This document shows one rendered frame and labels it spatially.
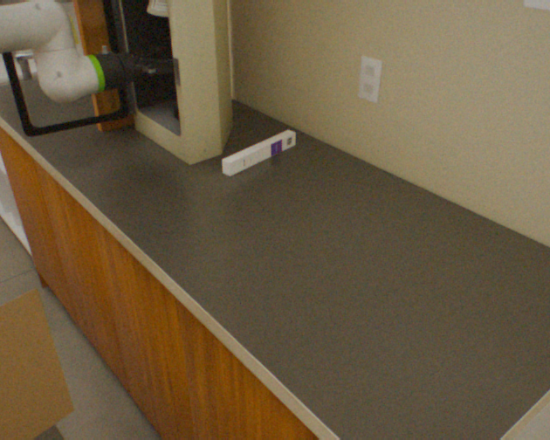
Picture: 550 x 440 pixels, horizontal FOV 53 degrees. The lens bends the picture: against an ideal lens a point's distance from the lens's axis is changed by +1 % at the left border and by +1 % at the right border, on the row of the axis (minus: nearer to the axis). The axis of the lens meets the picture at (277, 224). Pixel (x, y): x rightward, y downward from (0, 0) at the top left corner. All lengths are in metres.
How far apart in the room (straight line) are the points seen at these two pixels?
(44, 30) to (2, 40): 0.12
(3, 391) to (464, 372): 0.70
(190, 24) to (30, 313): 0.89
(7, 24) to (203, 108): 0.50
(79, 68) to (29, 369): 0.83
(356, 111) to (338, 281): 0.64
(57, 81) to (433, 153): 0.94
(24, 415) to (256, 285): 0.47
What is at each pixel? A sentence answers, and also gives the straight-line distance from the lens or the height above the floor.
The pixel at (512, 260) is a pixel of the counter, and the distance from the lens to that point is 1.27.
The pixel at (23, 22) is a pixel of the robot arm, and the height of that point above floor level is 1.35.
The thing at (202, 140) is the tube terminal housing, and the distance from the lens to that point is 1.56.
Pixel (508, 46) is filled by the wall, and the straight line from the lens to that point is 1.31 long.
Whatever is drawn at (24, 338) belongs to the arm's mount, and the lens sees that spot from 0.81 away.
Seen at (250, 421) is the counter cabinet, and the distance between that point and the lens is 1.20.
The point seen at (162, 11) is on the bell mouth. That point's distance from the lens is 1.53.
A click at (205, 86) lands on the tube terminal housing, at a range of 1.52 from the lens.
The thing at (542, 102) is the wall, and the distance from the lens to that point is 1.29.
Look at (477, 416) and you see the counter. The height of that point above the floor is 0.94.
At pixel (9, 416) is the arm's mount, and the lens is 0.88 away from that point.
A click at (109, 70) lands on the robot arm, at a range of 1.48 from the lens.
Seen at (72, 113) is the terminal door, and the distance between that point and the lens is 1.74.
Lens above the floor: 1.64
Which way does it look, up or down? 33 degrees down
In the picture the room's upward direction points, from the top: straight up
